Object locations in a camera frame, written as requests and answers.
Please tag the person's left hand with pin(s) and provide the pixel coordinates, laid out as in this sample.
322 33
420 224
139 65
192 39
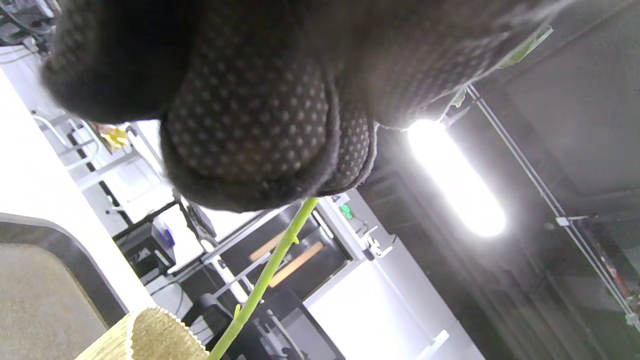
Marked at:
250 100

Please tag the red and yellow figure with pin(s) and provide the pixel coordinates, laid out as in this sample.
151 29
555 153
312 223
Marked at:
115 136

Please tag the long ceiling light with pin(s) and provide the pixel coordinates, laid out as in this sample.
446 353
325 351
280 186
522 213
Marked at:
455 180

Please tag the black office chair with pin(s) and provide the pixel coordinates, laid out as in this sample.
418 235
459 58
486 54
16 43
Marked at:
310 330

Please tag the gold ribbed flower pot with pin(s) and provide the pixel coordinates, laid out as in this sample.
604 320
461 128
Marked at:
160 340

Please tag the dark brown plastic tray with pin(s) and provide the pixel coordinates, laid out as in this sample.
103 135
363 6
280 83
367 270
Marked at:
50 300

